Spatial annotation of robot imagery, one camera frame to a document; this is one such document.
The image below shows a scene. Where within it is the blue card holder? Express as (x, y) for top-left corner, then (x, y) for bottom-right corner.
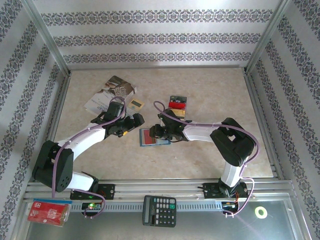
(139, 127), (172, 147)

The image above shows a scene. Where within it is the plain red card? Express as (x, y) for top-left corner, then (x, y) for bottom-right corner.
(142, 129), (157, 145)

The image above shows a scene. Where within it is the plain gold card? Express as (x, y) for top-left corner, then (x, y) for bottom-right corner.
(171, 108), (186, 119)

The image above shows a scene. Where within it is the red VIP card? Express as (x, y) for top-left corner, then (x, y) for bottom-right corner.
(167, 100), (188, 110)

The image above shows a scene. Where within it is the dark picture card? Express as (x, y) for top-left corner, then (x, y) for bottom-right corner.
(169, 95), (188, 104)

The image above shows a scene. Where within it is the small gold silver calculator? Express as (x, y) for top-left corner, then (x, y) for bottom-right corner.
(125, 97), (146, 115)

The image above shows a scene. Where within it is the photo cover book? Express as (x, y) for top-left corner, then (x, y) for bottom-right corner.
(83, 75), (138, 118)

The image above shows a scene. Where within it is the controller board with LED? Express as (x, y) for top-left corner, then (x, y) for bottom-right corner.
(81, 201), (103, 213)
(221, 199), (240, 213)

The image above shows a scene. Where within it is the black desk calculator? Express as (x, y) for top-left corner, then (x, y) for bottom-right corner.
(142, 194), (177, 228)

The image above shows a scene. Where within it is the grey metal sheet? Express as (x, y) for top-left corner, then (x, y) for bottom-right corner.
(9, 199), (311, 240)

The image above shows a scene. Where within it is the red packet in clear pouch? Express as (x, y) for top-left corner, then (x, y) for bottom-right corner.
(26, 198), (73, 228)

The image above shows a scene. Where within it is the green tape roll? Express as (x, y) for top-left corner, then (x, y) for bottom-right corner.
(254, 206), (268, 220)

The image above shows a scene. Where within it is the aluminium mounting rail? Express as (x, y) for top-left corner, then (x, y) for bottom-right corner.
(23, 177), (297, 201)

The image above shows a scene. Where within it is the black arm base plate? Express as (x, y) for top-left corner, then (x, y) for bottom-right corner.
(69, 183), (116, 201)
(202, 182), (250, 200)

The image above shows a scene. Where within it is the aluminium side rail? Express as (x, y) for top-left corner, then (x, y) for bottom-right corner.
(33, 72), (72, 183)
(243, 71), (285, 181)

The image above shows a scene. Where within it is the aluminium back rail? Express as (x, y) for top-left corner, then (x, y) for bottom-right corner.
(67, 65), (247, 71)

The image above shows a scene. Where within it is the grey slotted cable duct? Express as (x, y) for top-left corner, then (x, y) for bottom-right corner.
(69, 201), (225, 213)

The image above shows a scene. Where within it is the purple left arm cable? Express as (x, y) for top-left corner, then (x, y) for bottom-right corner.
(51, 96), (127, 220)

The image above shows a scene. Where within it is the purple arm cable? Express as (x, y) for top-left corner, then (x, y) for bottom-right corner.
(51, 96), (127, 220)
(152, 100), (261, 218)

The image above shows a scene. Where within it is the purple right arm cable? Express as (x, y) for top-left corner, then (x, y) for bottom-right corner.
(152, 100), (261, 218)

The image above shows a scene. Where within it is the aluminium frame post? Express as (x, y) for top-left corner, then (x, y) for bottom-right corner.
(243, 0), (295, 75)
(19, 0), (72, 77)

